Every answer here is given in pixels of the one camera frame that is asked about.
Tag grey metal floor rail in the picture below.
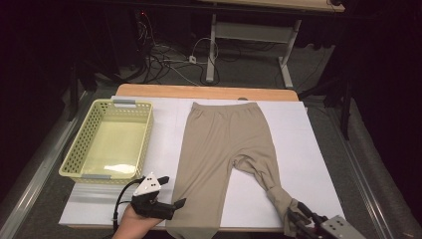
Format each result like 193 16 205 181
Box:
326 109 394 239
0 91 96 239

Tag beige pants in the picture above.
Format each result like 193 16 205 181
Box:
165 102 302 239

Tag white metal desk frame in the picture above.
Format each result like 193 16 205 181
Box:
205 13 303 89

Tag person's left hand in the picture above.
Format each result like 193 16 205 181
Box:
112 203 165 239

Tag light wooden desk top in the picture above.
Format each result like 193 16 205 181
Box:
198 0 346 14

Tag white cable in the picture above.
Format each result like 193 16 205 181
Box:
191 37 220 64

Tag pale yellow plastic basket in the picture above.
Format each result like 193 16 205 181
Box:
58 99 155 185

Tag dark metal stand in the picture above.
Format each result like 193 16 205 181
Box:
298 66 354 140
68 63 81 122

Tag white foam board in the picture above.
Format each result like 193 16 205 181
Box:
58 95 349 231

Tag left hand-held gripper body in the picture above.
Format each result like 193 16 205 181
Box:
130 171 175 221

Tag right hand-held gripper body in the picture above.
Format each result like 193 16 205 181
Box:
303 214 366 239

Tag tangle of black cables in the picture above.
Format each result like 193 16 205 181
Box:
133 13 222 86

